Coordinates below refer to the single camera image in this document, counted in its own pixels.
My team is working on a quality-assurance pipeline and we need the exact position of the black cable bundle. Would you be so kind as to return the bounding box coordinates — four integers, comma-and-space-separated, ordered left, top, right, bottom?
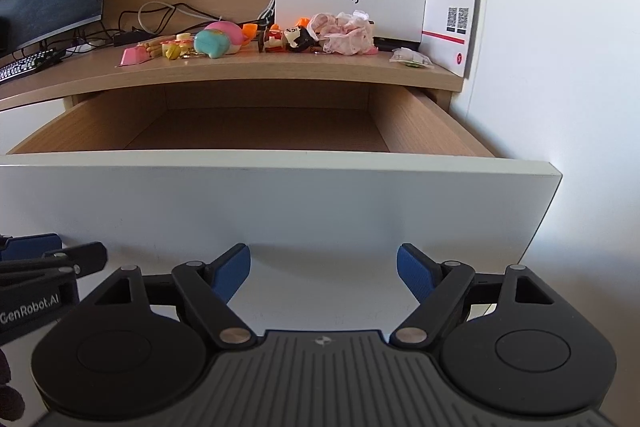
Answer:
75, 9, 276, 52

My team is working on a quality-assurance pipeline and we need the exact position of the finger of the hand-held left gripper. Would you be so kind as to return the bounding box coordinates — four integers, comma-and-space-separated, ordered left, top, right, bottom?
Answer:
0, 243, 108, 282
0, 233, 62, 262

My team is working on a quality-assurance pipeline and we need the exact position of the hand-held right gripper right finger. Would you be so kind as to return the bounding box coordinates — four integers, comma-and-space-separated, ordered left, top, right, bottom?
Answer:
389, 243, 556, 350

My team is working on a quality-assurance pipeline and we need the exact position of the black white toy figure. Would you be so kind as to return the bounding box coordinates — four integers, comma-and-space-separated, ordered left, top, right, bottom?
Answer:
284, 26, 317, 54

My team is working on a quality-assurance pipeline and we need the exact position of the black keyboard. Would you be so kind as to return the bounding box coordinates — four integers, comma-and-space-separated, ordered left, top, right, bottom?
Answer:
0, 48, 67, 85

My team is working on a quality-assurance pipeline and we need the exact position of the clear plastic packet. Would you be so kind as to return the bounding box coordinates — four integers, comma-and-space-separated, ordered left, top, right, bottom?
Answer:
390, 47, 433, 70

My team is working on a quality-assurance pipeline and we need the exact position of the teal heart toy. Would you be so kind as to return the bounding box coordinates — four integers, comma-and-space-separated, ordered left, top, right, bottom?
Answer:
194, 29, 232, 59

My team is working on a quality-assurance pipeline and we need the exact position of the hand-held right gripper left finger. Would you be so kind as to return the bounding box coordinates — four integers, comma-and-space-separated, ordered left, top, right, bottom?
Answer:
94, 243, 257, 350

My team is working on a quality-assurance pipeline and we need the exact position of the looped white cable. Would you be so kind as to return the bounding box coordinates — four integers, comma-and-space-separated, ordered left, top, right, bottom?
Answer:
137, 1, 223, 36

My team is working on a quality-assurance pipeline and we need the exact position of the pink toy fries box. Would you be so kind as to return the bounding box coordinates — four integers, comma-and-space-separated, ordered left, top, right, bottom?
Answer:
116, 36, 178, 68

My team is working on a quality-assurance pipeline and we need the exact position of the black power adapter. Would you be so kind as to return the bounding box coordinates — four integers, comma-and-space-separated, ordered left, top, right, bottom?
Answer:
112, 29, 161, 48

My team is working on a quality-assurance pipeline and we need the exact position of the white desk drawer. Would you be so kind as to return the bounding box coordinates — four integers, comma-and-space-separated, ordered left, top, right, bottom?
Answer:
0, 84, 563, 338

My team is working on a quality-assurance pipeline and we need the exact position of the pink white lace cloth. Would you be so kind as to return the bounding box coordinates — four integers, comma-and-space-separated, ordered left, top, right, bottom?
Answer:
306, 10, 377, 56

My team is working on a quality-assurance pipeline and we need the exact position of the red white toy figure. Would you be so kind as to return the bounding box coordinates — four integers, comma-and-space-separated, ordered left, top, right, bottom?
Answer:
259, 24, 286, 54

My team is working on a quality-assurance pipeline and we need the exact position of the white desk front panel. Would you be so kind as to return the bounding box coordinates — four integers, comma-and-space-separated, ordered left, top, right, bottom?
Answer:
0, 96, 69, 155

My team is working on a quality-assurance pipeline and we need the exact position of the pink yellow toy camera keychain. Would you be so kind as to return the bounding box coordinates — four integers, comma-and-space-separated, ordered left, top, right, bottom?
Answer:
160, 33, 197, 62

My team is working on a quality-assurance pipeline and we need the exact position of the person's left hand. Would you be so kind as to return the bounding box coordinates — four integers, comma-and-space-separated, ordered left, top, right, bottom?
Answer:
0, 347, 26, 420

